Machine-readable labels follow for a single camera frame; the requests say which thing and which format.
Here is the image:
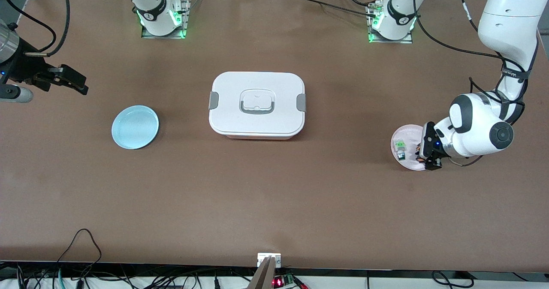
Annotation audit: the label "pale pink round plate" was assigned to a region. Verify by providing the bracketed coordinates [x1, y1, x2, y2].
[390, 124, 429, 171]

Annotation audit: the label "light blue round plate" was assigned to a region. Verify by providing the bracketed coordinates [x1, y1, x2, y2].
[111, 105, 160, 150]

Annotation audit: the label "white lunch box grey latches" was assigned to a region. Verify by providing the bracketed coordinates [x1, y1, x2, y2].
[208, 71, 307, 141]

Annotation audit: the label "circuit board red display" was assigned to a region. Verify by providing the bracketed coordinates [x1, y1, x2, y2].
[272, 273, 296, 288]

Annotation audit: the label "white mounting plate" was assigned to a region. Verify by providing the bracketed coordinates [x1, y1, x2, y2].
[257, 253, 282, 268]

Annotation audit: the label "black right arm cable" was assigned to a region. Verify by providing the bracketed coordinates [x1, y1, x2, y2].
[0, 0, 70, 58]

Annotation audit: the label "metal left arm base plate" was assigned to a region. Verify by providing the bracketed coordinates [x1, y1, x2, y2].
[367, 2, 413, 44]

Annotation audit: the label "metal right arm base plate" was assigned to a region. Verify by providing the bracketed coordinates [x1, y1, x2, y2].
[142, 0, 191, 39]

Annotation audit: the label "thin black cable loop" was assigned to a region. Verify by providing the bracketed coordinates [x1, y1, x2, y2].
[56, 228, 103, 266]

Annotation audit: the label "black base power cable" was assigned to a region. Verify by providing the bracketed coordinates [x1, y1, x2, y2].
[292, 0, 382, 19]

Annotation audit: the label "black cable bundle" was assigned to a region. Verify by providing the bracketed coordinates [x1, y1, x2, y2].
[0, 261, 258, 289]

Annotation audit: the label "grey camera support bar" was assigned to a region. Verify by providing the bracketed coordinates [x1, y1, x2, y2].
[247, 257, 277, 289]

